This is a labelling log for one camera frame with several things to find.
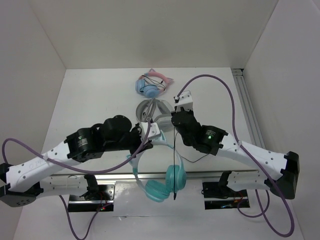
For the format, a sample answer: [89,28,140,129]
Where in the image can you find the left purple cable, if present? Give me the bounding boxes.
[1,119,152,176]

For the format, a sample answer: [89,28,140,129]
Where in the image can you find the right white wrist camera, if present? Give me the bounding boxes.
[174,90,193,113]

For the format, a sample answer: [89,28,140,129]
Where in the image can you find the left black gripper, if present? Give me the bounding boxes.
[104,123,154,159]

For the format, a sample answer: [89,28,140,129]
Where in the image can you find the blue pink cat-ear headphones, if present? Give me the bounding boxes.
[135,68,174,99]

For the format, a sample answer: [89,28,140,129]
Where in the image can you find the black audio cable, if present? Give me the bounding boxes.
[171,122,213,202]

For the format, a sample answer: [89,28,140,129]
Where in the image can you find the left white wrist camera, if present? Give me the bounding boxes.
[139,122,161,141]

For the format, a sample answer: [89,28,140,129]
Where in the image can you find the aluminium side rail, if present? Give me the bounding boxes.
[231,68,266,149]

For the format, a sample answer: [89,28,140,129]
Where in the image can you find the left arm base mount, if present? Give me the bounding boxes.
[67,182,116,213]

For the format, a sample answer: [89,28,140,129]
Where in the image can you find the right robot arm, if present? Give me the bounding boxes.
[171,110,300,200]

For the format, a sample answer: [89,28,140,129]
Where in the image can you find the white grey headphones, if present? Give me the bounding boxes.
[135,98,174,132]

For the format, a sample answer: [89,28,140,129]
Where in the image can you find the aluminium front rail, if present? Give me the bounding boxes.
[49,169,261,182]

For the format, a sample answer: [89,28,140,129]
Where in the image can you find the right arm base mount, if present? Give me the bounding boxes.
[201,182,250,210]

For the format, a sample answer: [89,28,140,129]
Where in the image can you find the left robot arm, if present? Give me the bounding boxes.
[0,115,161,208]

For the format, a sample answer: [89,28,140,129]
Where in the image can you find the teal cat-ear headphones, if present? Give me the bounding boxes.
[125,129,187,203]

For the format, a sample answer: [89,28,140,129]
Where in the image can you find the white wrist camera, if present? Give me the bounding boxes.
[174,90,193,113]
[139,122,161,141]

